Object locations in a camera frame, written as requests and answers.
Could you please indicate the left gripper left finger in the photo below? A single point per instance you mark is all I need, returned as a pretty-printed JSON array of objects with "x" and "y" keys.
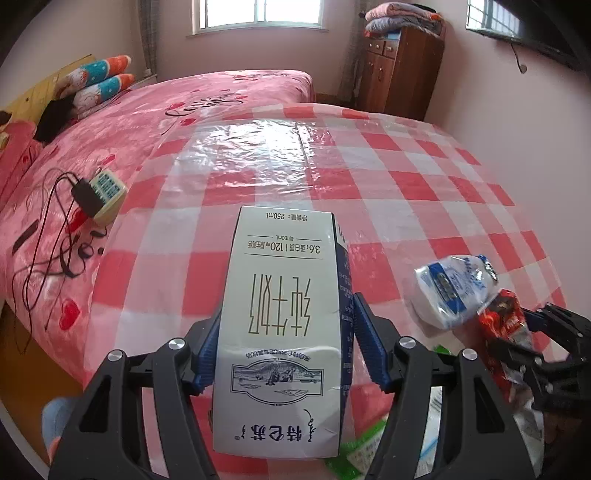
[{"x": 105, "y": 435}]

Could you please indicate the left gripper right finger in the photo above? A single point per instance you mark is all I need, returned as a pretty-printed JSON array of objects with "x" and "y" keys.
[{"x": 478, "y": 436}]

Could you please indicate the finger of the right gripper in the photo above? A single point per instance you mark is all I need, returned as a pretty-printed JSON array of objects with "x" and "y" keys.
[
  {"x": 554, "y": 316},
  {"x": 521, "y": 364}
]

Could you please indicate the red black snack wrapper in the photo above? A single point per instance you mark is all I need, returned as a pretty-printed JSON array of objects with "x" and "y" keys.
[{"x": 504, "y": 319}]

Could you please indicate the crushed clear plastic bottle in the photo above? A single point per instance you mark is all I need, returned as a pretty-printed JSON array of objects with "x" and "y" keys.
[{"x": 453, "y": 290}]

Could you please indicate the green blue snack bag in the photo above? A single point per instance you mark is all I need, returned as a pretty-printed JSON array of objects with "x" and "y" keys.
[{"x": 355, "y": 457}]

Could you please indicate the white milk carton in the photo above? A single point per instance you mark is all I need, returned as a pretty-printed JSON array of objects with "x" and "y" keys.
[{"x": 284, "y": 358}]

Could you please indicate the grey wet wipes pack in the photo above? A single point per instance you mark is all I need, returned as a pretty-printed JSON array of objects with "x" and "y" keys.
[{"x": 530, "y": 423}]

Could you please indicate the blue round stool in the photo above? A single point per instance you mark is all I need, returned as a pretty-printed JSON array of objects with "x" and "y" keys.
[{"x": 54, "y": 418}]

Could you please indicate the red checked tablecloth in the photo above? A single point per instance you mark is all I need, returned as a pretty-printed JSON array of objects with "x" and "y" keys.
[{"x": 404, "y": 193}]

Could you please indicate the pink bed with blanket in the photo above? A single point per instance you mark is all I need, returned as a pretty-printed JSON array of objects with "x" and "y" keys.
[{"x": 50, "y": 281}]

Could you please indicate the black phone on bed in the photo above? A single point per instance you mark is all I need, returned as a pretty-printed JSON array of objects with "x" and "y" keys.
[{"x": 24, "y": 236}]

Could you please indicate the black charger adapter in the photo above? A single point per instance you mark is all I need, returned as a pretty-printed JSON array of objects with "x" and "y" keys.
[{"x": 87, "y": 198}]

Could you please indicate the beige power strip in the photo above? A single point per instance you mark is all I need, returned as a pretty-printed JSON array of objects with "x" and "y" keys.
[{"x": 112, "y": 192}]

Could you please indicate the brown wooden cabinet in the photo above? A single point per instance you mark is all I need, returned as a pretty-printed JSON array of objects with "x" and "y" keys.
[{"x": 399, "y": 74}]

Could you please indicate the pink folded quilt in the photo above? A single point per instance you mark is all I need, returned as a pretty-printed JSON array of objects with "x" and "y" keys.
[{"x": 19, "y": 153}]

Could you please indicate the lower cartoon pillow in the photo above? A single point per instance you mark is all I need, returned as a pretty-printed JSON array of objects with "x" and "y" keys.
[{"x": 94, "y": 95}]

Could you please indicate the cartoon pillow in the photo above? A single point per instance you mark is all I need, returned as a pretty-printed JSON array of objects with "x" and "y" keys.
[
  {"x": 94, "y": 95},
  {"x": 91, "y": 74}
]

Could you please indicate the folded blankets on cabinet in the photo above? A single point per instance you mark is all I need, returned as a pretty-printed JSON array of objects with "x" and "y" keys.
[{"x": 389, "y": 17}]

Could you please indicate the upper cartoon pillow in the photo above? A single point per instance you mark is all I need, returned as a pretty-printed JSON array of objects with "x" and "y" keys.
[{"x": 91, "y": 74}]

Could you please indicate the window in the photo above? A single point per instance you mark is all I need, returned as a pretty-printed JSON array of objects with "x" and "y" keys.
[{"x": 218, "y": 15}]

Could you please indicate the wall television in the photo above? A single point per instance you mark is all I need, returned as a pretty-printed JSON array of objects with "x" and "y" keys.
[{"x": 522, "y": 23}]

